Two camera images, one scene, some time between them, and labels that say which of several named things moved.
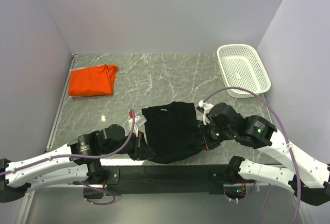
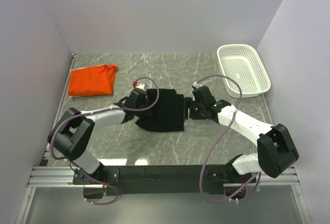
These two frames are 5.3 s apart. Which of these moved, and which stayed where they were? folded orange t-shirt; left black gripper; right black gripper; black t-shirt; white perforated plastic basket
Moved: black t-shirt; right black gripper; left black gripper
Stayed: white perforated plastic basket; folded orange t-shirt
